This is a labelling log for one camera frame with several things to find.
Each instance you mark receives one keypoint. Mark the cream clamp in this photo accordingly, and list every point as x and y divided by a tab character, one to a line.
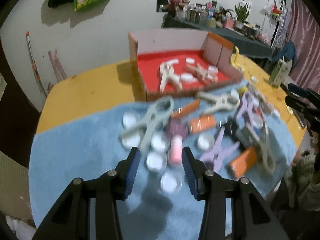
223	102

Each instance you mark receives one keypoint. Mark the grey-green large clamp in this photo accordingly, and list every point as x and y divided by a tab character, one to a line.
157	116

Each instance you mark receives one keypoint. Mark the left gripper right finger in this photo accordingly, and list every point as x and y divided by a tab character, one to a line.
252	218

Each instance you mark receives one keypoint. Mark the white clamp front left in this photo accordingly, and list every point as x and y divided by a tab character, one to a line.
249	137

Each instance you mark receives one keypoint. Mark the pink curtain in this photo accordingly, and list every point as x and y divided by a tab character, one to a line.
303	31

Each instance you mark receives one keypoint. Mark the small purple clamp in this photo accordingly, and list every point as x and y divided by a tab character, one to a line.
213	159

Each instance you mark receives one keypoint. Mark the white clamp in box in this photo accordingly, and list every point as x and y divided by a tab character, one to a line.
167	73

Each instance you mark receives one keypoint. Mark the small white lid right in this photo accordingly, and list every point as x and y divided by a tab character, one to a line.
205	141

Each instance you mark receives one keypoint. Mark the orange wrapped packet front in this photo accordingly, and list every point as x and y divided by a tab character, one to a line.
241	164

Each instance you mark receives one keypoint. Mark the orange packet middle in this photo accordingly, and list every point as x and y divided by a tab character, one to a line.
202	123

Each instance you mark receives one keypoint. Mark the black shower head brush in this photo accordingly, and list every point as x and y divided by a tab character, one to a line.
232	129

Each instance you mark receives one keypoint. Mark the large pink-beige clamp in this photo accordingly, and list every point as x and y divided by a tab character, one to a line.
266	106

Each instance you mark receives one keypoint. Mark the blue fleece towel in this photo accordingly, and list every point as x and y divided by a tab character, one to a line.
90	146

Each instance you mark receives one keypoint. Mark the wooden clamp in box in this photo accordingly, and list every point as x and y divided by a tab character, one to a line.
203	75

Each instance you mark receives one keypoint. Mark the broom stick orange tip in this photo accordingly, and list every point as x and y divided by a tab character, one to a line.
34	67

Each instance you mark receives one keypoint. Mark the pink cylinder bottle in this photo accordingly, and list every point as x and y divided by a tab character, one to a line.
175	156

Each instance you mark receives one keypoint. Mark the orange packet back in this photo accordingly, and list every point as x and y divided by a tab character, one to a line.
184	111

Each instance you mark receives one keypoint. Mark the potted green plant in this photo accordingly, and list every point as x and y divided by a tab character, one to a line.
242	11

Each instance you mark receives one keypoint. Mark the white lid left back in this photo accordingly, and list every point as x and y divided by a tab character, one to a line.
130	119

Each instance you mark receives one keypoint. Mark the cardboard box red bottom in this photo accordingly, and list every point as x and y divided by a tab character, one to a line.
149	48

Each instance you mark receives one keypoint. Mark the white lid under grey clamp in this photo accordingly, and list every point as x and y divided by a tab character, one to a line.
131	141

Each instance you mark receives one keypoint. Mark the purple nail polish bottle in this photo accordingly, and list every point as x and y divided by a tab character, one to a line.
176	127

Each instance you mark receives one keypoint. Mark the green white carton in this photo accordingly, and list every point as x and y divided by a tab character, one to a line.
280	72

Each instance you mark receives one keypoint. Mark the white jar lid front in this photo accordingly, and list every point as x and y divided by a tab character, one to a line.
171	182

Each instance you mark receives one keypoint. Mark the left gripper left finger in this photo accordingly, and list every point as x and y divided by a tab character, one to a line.
89	207

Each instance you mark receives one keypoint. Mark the large purple clamp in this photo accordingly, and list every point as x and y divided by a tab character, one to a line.
248	113

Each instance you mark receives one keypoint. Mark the white lid centre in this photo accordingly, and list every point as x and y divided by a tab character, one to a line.
159	142

